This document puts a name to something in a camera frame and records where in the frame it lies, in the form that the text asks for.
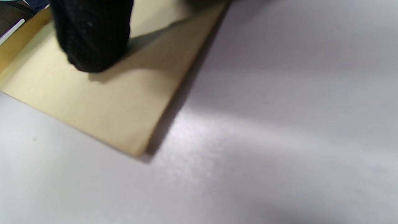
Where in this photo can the person's right hand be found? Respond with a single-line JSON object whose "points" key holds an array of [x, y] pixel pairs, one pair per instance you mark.
{"points": [[93, 34]]}

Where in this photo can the brown paper envelope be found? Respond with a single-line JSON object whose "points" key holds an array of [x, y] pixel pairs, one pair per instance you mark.
{"points": [[118, 105]]}

